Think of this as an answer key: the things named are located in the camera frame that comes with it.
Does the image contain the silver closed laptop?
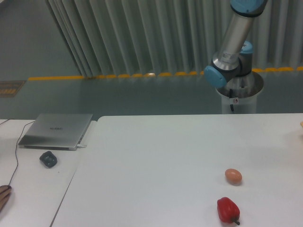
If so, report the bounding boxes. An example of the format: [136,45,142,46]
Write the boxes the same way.
[18,113,93,150]

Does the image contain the person's hand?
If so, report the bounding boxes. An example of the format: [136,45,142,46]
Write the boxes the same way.
[0,185,11,211]

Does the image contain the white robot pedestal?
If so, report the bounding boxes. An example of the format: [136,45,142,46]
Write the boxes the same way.
[216,71,264,114]

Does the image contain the thin black mouse cable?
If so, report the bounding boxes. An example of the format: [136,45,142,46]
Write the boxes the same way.
[0,118,36,186]

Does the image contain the brown egg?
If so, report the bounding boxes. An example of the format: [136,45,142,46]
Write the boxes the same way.
[225,168,242,184]

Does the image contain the grey pleated curtain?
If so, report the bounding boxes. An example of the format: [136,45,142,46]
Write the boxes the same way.
[47,0,303,78]

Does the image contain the red bell pepper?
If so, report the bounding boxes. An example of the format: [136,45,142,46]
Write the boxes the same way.
[217,197,240,225]

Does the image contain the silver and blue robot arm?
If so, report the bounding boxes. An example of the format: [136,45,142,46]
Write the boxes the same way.
[204,0,267,88]

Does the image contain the black pedestal cable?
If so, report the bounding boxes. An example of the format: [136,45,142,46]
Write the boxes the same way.
[228,88,234,112]

